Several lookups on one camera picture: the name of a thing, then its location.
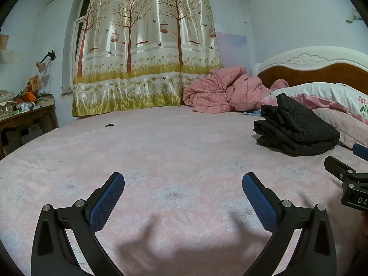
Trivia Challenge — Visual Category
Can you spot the pink floral blanket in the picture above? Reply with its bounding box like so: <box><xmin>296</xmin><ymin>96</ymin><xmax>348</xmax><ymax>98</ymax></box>
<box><xmin>312</xmin><ymin>108</ymin><xmax>368</xmax><ymax>148</ymax></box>

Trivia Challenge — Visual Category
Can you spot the pink desk lamp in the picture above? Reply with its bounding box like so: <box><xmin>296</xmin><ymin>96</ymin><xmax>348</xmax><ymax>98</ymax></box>
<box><xmin>36</xmin><ymin>50</ymin><xmax>56</xmax><ymax>73</ymax></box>

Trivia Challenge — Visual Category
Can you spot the window frame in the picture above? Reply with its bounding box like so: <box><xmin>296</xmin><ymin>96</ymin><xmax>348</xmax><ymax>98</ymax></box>
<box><xmin>69</xmin><ymin>0</ymin><xmax>95</xmax><ymax>92</ymax></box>

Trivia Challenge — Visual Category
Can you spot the white paper on wall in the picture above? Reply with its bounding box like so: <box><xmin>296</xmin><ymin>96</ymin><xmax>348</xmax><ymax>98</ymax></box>
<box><xmin>0</xmin><ymin>50</ymin><xmax>26</xmax><ymax>64</ymax></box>

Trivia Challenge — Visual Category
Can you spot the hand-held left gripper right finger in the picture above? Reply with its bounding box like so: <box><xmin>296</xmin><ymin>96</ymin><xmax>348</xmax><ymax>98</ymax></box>
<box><xmin>242</xmin><ymin>172</ymin><xmax>337</xmax><ymax>276</ymax></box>

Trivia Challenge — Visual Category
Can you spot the torn wall paper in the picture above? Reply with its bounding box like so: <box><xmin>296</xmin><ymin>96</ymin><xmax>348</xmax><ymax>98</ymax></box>
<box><xmin>345</xmin><ymin>8</ymin><xmax>361</xmax><ymax>23</ymax></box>

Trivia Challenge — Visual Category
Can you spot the white and wooden headboard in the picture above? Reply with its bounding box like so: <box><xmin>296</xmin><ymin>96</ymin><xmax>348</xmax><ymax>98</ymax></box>
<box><xmin>253</xmin><ymin>47</ymin><xmax>368</xmax><ymax>92</ymax></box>

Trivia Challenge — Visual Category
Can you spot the tree print curtain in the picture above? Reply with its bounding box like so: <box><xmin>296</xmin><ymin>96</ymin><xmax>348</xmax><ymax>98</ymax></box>
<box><xmin>72</xmin><ymin>0</ymin><xmax>225</xmax><ymax>117</ymax></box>

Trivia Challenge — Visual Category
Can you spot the stack of papers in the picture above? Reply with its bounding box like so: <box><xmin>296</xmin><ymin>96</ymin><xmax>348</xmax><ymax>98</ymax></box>
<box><xmin>0</xmin><ymin>90</ymin><xmax>15</xmax><ymax>121</ymax></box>

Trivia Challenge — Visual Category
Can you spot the white and pink pillow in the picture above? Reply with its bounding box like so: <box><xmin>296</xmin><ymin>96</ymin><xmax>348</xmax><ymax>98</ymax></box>
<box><xmin>260</xmin><ymin>82</ymin><xmax>368</xmax><ymax>125</ymax></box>

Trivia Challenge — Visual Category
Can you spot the stack of books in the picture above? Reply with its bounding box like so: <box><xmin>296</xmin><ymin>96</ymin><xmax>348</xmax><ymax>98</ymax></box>
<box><xmin>37</xmin><ymin>92</ymin><xmax>55</xmax><ymax>107</ymax></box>

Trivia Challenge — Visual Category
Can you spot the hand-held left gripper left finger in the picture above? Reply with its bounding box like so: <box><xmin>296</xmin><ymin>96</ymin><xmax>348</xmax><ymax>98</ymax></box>
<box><xmin>30</xmin><ymin>172</ymin><xmax>125</xmax><ymax>276</ymax></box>

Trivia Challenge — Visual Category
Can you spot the pink checked quilt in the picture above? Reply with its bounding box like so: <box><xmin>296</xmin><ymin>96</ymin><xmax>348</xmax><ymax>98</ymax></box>
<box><xmin>183</xmin><ymin>66</ymin><xmax>289</xmax><ymax>113</ymax></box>

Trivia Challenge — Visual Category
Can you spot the wooden desk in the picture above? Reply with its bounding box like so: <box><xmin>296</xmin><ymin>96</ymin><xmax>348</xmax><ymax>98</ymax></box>
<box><xmin>0</xmin><ymin>103</ymin><xmax>59</xmax><ymax>160</ymax></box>

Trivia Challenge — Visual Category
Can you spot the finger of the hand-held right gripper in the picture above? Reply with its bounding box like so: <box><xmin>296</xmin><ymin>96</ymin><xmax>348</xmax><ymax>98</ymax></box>
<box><xmin>352</xmin><ymin>144</ymin><xmax>368</xmax><ymax>161</ymax></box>
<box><xmin>324</xmin><ymin>156</ymin><xmax>368</xmax><ymax>183</ymax></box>

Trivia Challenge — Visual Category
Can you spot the black padded jacket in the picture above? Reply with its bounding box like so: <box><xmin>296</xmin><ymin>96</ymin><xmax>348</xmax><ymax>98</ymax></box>
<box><xmin>253</xmin><ymin>93</ymin><xmax>341</xmax><ymax>156</ymax></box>

